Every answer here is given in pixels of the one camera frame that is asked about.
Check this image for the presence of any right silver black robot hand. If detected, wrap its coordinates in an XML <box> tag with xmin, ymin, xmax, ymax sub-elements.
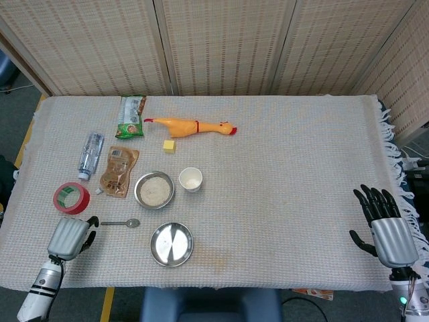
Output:
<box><xmin>349</xmin><ymin>184</ymin><xmax>420</xmax><ymax>269</ymax></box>

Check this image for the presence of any blue office chair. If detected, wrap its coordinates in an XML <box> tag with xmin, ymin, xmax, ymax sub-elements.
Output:
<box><xmin>0</xmin><ymin>50</ymin><xmax>17</xmax><ymax>93</ymax></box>

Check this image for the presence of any green snack packet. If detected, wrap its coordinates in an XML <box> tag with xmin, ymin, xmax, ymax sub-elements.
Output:
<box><xmin>115</xmin><ymin>95</ymin><xmax>147</xmax><ymax>140</ymax></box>

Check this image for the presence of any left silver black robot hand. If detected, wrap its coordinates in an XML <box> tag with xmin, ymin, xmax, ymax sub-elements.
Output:
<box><xmin>46</xmin><ymin>215</ymin><xmax>101</xmax><ymax>262</ymax></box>

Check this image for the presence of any black box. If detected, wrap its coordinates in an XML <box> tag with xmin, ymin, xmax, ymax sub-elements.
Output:
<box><xmin>404</xmin><ymin>169</ymin><xmax>429</xmax><ymax>215</ymax></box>

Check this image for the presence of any orange printed packet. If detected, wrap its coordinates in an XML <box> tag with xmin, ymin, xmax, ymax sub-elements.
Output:
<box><xmin>290</xmin><ymin>287</ymin><xmax>335</xmax><ymax>301</ymax></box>

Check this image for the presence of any white power strip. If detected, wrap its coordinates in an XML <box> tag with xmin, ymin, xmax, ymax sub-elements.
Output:
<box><xmin>400</xmin><ymin>156</ymin><xmax>429</xmax><ymax>172</ymax></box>

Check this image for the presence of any yellow rubber chicken toy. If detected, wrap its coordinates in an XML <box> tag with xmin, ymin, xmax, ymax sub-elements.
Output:
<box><xmin>143</xmin><ymin>117</ymin><xmax>239</xmax><ymax>140</ymax></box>

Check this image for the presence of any bamboo folding screen panel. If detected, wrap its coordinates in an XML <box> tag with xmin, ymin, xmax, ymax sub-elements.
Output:
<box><xmin>0</xmin><ymin>0</ymin><xmax>168</xmax><ymax>97</ymax></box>
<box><xmin>154</xmin><ymin>0</ymin><xmax>298</xmax><ymax>97</ymax></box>
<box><xmin>351</xmin><ymin>0</ymin><xmax>429</xmax><ymax>145</ymax></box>
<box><xmin>271</xmin><ymin>0</ymin><xmax>426</xmax><ymax>97</ymax></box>

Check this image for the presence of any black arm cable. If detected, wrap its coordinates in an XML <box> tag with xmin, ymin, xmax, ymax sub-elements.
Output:
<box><xmin>43</xmin><ymin>256</ymin><xmax>66</xmax><ymax>319</ymax></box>

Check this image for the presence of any metal spoon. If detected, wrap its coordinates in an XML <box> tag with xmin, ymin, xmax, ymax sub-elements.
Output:
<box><xmin>100</xmin><ymin>218</ymin><xmax>141</xmax><ymax>229</ymax></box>

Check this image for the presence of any black bag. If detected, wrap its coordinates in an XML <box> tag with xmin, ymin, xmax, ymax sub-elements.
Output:
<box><xmin>0</xmin><ymin>154</ymin><xmax>19</xmax><ymax>219</ymax></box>

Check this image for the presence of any flat steel plate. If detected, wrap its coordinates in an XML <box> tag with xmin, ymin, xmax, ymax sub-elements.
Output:
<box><xmin>149</xmin><ymin>221</ymin><xmax>194</xmax><ymax>268</ymax></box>

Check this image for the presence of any white paper cup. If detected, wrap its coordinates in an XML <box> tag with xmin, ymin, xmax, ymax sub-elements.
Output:
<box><xmin>178</xmin><ymin>166</ymin><xmax>203</xmax><ymax>194</ymax></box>

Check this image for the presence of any black floor cable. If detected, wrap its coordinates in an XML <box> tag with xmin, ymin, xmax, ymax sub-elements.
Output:
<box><xmin>280</xmin><ymin>297</ymin><xmax>328</xmax><ymax>322</ymax></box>

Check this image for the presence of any steel bowl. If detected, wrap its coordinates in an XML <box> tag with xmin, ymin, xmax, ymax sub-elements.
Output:
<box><xmin>133</xmin><ymin>170</ymin><xmax>176</xmax><ymax>211</ymax></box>

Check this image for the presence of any white woven tablecloth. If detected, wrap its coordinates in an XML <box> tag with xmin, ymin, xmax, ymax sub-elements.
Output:
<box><xmin>0</xmin><ymin>94</ymin><xmax>429</xmax><ymax>292</ymax></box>

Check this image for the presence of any brown sauce pouch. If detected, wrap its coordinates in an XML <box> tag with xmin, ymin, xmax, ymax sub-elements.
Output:
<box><xmin>95</xmin><ymin>146</ymin><xmax>140</xmax><ymax>199</ymax></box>

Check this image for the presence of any red tape roll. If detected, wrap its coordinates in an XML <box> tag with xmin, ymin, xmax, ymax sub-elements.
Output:
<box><xmin>52</xmin><ymin>182</ymin><xmax>91</xmax><ymax>215</ymax></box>

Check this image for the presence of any clear plastic water bottle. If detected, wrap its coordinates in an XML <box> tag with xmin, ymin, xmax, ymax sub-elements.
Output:
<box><xmin>77</xmin><ymin>132</ymin><xmax>105</xmax><ymax>181</ymax></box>

